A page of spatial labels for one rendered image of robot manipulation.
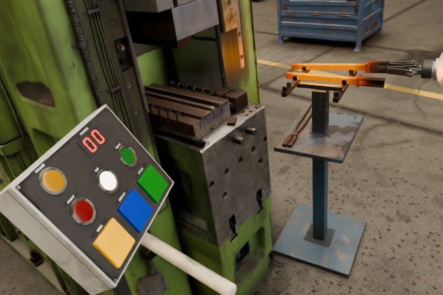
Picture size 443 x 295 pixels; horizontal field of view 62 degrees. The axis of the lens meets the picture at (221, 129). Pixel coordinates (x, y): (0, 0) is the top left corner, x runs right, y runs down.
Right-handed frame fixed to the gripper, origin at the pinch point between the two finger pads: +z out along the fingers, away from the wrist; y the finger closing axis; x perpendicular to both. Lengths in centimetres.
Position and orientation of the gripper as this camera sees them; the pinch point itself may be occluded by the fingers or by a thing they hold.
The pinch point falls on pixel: (378, 66)
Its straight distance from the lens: 172.2
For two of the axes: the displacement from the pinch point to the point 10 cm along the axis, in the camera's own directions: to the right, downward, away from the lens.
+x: -1.3, -8.7, -4.7
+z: -8.7, -1.3, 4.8
